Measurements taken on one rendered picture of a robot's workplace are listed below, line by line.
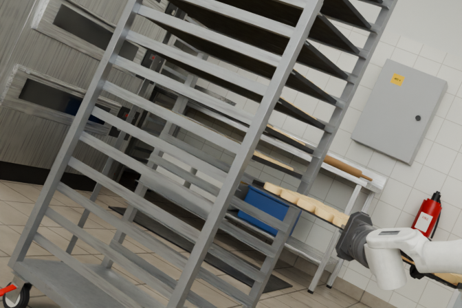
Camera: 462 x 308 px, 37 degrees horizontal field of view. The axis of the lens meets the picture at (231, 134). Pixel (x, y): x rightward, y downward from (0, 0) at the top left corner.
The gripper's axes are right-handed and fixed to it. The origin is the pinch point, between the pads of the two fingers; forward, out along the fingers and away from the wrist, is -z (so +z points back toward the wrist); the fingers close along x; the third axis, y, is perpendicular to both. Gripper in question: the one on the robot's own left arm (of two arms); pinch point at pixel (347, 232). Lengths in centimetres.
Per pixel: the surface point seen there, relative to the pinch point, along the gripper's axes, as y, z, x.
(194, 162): 36, -35, -2
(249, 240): 3, -61, -20
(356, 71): -4, -55, 46
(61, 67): 89, -247, 1
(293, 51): 27, -22, 37
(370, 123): -139, -347, 62
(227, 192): 26.9, -21.8, -5.1
